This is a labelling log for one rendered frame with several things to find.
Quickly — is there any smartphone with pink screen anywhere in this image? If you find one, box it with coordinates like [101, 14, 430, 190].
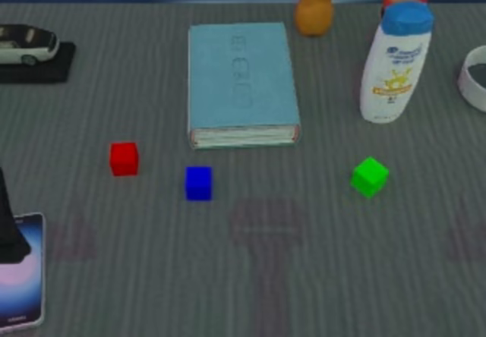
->
[0, 212, 47, 332]

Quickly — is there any orange plastic bottle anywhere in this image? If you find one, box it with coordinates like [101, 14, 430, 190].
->
[294, 0, 341, 37]

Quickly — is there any white model car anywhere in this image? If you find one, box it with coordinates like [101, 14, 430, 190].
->
[0, 24, 61, 67]

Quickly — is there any white shampoo bottle blue cap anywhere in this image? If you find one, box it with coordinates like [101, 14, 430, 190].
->
[359, 1, 435, 124]

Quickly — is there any blue cube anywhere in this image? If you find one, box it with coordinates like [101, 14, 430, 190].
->
[185, 165, 213, 202]

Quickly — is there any green cube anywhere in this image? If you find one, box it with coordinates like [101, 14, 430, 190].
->
[350, 156, 390, 200]

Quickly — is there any red cube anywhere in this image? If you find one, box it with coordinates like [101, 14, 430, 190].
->
[109, 141, 140, 178]

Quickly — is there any black phone stand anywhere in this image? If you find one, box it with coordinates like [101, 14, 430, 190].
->
[0, 167, 32, 266]

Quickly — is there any white ring-shaped cup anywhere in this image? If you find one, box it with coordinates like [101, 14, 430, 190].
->
[456, 45, 486, 112]

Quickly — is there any light blue hardcover book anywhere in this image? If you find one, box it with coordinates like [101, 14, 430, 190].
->
[187, 21, 302, 151]

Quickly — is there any black display base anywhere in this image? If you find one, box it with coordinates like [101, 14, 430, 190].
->
[0, 41, 77, 85]

